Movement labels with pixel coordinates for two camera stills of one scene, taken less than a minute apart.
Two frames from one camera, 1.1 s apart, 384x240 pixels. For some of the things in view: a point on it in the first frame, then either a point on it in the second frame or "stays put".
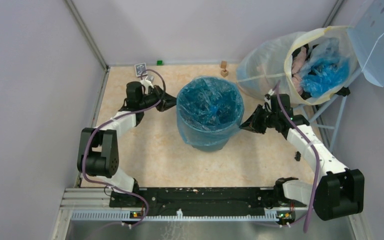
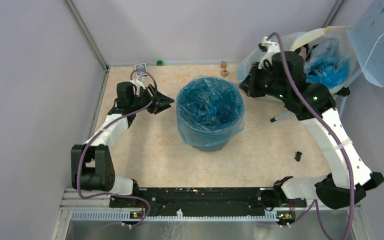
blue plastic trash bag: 209,110 stays put
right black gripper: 252,123 to 248,84
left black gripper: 167,100 stays put
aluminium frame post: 90,41 stays put
